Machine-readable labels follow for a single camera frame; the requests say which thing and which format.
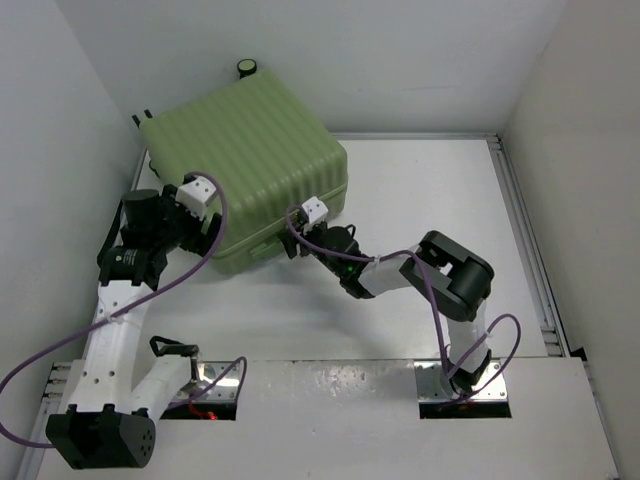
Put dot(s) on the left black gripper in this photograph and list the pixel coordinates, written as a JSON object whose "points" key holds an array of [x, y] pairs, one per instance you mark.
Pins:
{"points": [[198, 242]]}

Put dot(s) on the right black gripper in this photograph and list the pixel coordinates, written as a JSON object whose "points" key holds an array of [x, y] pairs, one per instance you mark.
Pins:
{"points": [[292, 242]]}

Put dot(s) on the green suitcase blue lining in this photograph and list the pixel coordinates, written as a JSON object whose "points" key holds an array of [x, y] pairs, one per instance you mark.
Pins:
{"points": [[266, 149]]}

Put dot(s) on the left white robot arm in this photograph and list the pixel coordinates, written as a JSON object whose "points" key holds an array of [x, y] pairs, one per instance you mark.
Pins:
{"points": [[111, 420]]}

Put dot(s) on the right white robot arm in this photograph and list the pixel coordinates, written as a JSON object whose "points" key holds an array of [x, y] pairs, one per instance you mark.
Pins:
{"points": [[453, 280]]}

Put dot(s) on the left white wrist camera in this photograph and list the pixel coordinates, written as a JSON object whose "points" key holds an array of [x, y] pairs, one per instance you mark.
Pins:
{"points": [[196, 195]]}

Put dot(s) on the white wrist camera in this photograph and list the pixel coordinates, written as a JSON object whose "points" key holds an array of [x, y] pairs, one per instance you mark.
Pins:
{"points": [[196, 195], [315, 211]]}

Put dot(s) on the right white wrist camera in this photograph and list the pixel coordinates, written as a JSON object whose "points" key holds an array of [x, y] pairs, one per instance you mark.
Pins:
{"points": [[315, 211]]}

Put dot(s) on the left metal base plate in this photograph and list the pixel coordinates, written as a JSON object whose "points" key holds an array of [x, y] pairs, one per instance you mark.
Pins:
{"points": [[221, 381]]}

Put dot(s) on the metal base plate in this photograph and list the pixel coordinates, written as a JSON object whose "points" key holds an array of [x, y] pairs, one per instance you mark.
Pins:
{"points": [[434, 388], [221, 381]]}

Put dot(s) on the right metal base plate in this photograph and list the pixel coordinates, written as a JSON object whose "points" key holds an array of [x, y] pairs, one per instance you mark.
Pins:
{"points": [[434, 388]]}

